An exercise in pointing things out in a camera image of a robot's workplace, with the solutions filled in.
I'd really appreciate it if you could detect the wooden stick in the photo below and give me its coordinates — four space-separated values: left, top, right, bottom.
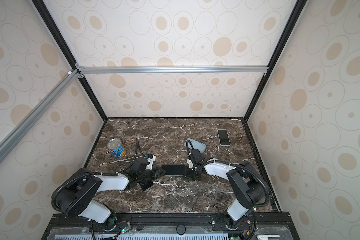
105 141 136 155

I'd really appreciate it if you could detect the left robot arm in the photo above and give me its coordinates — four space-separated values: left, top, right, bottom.
51 142 166 229

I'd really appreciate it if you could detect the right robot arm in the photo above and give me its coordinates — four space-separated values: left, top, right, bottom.
185 140 270 227

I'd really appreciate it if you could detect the blue soup can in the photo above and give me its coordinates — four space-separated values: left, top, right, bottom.
107 138 126 158

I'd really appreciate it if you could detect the aluminium rail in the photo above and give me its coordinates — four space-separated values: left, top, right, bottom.
78 66 269 74
0 69 79 164

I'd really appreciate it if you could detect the aluminium rail back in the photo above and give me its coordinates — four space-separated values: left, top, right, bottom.
78 66 269 74

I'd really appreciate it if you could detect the black phone case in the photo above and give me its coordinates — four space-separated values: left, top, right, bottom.
161 164 187 177

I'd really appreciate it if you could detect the aluminium rail left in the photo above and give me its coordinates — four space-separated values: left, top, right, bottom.
0 69 79 164

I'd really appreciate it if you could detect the black base frame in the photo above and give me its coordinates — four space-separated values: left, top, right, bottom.
42 213 299 240

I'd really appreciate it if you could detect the light blue case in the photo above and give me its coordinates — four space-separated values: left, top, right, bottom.
217 128 231 147
184 138 207 154

